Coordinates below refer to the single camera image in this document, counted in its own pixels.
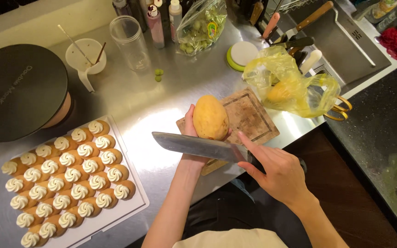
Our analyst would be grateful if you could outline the person's right hand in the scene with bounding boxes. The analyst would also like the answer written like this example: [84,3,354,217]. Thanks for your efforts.
[237,131,315,205]

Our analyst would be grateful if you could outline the person's left hand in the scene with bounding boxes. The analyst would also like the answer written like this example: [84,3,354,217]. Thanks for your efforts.
[181,104,233,166]

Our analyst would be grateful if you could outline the yellow mango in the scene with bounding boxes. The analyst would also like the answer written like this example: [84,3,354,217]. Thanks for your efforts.
[193,95,230,141]

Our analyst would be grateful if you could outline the large steel kitchen knife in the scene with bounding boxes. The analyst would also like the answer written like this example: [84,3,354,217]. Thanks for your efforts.
[151,132,307,174]

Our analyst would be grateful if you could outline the wooden cutting board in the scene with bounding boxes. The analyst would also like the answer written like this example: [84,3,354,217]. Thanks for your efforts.
[176,87,280,176]

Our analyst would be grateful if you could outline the person's dark clothing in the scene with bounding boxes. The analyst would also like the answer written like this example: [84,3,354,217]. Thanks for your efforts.
[181,177,313,248]

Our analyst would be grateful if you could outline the cream apron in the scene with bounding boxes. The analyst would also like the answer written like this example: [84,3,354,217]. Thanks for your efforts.
[173,228,289,248]

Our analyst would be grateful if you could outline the yellow plastic bag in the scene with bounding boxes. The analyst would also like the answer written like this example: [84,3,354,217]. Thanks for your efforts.
[243,46,341,118]

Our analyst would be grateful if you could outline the green and white round lid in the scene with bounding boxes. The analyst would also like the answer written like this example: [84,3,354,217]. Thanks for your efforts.
[227,41,259,72]

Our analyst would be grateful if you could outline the mango inside plastic bag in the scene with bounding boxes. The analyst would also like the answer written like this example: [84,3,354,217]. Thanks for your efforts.
[267,80,297,104]

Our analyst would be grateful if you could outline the clear bag of green grapes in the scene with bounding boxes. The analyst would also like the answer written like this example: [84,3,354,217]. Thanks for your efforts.
[175,0,227,56]

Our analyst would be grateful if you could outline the clear plastic jar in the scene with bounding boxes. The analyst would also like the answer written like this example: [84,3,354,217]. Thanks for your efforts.
[109,15,152,72]

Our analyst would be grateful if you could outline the pink squeeze bottle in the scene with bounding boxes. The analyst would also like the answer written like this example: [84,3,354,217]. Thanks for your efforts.
[147,5,165,49]

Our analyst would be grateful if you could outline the white capped squeeze bottle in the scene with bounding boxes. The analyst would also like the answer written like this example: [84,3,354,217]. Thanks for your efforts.
[169,0,183,42]

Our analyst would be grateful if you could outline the white pastry tray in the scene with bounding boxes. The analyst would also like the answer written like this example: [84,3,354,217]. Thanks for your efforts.
[11,115,150,248]

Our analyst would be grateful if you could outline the thin brown stick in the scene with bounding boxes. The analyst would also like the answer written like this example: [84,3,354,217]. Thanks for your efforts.
[95,42,107,65]

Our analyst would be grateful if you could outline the white measuring scoop cup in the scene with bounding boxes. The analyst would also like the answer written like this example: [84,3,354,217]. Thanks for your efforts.
[65,38,107,93]

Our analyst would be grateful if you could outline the rows of cream topped pastries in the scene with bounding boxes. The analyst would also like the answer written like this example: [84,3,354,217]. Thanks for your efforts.
[1,120,136,248]

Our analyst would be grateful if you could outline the thin clear stick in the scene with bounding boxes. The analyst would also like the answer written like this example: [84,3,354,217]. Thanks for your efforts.
[57,24,94,66]

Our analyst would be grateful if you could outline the steel sink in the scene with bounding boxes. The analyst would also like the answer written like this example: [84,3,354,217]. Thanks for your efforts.
[288,0,392,87]

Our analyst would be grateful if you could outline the black round turntable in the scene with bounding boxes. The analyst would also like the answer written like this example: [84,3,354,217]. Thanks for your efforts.
[0,44,72,143]

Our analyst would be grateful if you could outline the red scrubber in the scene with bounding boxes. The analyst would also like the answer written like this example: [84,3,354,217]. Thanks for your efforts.
[378,27,397,61]

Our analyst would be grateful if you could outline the black plastic crate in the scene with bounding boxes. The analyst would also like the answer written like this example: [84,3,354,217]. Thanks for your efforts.
[0,0,47,23]

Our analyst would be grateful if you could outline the gold handled scissors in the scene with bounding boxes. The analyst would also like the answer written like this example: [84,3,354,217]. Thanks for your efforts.
[323,96,353,122]

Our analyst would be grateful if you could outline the white handled knife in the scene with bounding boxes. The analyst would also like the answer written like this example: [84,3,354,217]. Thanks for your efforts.
[300,50,323,76]

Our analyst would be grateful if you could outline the pink handled knife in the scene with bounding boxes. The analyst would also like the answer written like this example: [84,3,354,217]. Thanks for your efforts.
[263,12,281,40]

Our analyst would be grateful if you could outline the short wooden handled knife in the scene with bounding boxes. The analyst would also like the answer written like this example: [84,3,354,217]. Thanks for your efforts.
[250,1,264,25]

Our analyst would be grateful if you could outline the black handled knife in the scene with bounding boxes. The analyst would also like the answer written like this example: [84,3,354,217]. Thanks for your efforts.
[271,37,314,50]

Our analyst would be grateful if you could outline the wire dish rack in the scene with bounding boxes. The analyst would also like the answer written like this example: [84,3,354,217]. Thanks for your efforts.
[278,0,318,14]

